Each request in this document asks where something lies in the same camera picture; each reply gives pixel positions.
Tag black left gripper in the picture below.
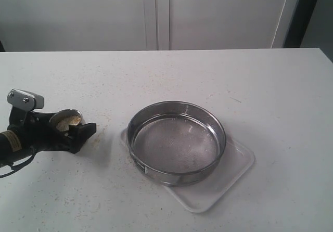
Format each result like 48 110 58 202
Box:
6 107 97 154

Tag grain mixture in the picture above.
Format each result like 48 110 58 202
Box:
56 115 81 132

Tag stainless steel cup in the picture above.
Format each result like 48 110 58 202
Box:
49 109 82 132

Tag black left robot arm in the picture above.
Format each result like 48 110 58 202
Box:
1 107 97 170

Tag round steel mesh sieve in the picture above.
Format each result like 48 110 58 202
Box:
124 101 227 187

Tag white cabinet with doors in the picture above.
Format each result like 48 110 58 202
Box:
1 0 298 51

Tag white plastic tray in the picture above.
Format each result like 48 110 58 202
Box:
119 126 255 214

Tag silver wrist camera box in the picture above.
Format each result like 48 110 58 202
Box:
7 88 44 112

